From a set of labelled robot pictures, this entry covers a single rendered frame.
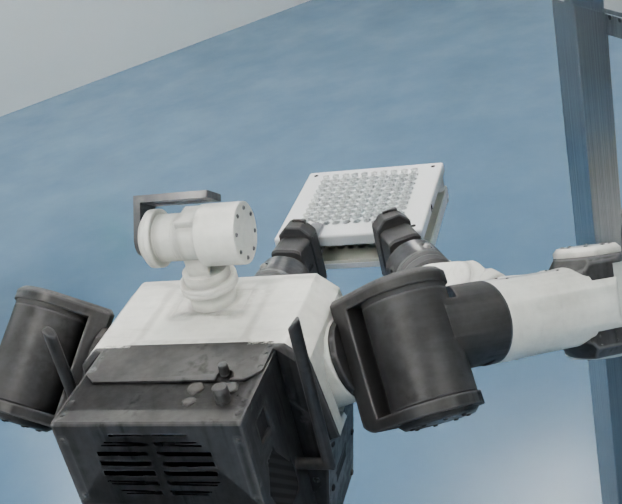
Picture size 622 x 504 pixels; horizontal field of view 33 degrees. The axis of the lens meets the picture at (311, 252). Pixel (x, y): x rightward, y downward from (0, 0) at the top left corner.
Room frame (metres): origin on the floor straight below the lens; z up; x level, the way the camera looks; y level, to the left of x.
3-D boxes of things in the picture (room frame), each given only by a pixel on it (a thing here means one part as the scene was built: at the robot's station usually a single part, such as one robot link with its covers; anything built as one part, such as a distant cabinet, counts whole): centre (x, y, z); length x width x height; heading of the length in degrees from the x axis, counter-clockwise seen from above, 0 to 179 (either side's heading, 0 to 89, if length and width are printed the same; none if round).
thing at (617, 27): (1.53, -0.54, 1.25); 0.05 x 0.01 x 0.04; 17
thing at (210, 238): (0.98, 0.11, 1.32); 0.10 x 0.07 x 0.09; 69
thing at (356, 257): (1.57, -0.10, 0.99); 0.24 x 0.24 x 0.02; 69
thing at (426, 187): (1.57, -0.10, 1.03); 0.25 x 0.24 x 0.02; 69
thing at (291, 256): (1.40, 0.04, 1.03); 0.12 x 0.10 x 0.13; 151
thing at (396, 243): (1.35, -0.14, 1.03); 0.12 x 0.10 x 0.13; 11
